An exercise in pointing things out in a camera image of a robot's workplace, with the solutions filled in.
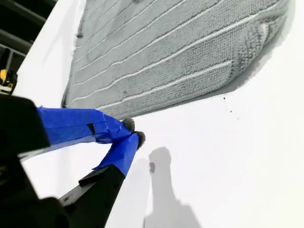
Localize grey striped towel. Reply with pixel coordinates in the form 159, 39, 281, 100
61, 0, 289, 120

